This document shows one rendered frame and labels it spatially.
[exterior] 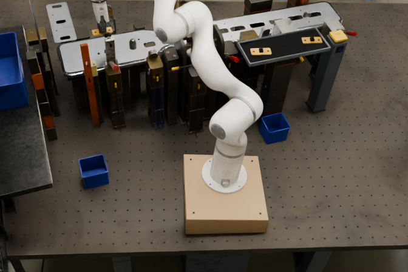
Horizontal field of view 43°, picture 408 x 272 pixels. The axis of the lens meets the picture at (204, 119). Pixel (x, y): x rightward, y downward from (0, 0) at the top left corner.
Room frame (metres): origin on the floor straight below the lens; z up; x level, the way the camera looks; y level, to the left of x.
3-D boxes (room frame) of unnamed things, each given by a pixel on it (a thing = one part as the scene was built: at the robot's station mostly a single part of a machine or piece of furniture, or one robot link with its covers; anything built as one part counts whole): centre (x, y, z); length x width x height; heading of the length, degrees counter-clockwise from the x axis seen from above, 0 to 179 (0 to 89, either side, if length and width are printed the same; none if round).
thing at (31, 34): (1.73, 0.77, 0.88); 0.08 x 0.08 x 0.36; 23
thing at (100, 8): (1.71, 0.47, 1.25); 0.10 x 0.07 x 0.11; 23
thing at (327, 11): (1.91, 0.02, 1.00); 1.38 x 0.22 x 0.02; 113
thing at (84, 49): (1.53, 0.50, 0.95); 0.03 x 0.01 x 0.50; 113
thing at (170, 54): (1.61, 0.16, 0.91); 0.07 x 0.05 x 0.42; 23
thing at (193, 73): (1.55, 0.04, 0.89); 0.09 x 0.08 x 0.38; 23
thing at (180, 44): (1.66, 0.05, 0.94); 0.18 x 0.13 x 0.49; 113
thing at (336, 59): (1.77, -0.55, 0.92); 0.08 x 0.08 x 0.44; 23
